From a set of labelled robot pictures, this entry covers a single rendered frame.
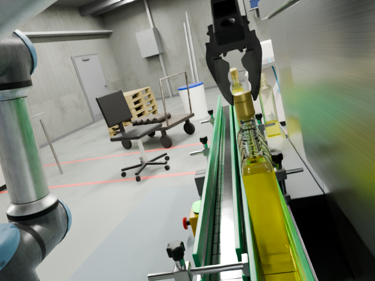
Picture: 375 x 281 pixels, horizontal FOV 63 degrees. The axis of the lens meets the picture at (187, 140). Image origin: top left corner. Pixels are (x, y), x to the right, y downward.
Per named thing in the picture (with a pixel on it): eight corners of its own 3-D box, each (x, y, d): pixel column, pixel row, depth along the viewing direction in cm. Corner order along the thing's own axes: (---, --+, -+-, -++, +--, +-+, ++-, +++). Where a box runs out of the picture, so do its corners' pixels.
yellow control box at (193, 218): (216, 236, 92) (210, 214, 90) (192, 239, 94) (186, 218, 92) (217, 223, 99) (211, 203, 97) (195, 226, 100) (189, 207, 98)
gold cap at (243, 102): (256, 115, 55) (251, 91, 54) (236, 119, 56) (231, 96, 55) (255, 111, 59) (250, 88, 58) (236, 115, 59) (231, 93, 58)
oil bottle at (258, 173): (292, 262, 56) (272, 155, 50) (261, 266, 57) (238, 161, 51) (287, 243, 61) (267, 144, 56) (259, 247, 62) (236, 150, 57)
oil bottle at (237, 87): (250, 124, 154) (239, 68, 146) (239, 126, 155) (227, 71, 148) (250, 121, 159) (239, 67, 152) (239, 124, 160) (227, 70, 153)
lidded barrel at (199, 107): (214, 111, 665) (206, 80, 647) (207, 118, 615) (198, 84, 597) (190, 116, 686) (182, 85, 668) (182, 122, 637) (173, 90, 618)
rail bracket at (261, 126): (279, 144, 117) (273, 111, 113) (261, 148, 118) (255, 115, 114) (278, 141, 120) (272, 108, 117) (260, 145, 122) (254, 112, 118)
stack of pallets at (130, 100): (140, 133, 642) (129, 95, 620) (109, 139, 672) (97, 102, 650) (162, 118, 747) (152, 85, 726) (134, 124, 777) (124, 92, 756)
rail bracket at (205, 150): (215, 173, 106) (206, 137, 103) (195, 177, 108) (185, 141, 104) (215, 168, 110) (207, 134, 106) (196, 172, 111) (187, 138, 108)
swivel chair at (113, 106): (174, 155, 433) (153, 80, 404) (170, 174, 366) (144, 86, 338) (128, 166, 440) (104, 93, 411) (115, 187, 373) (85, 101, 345)
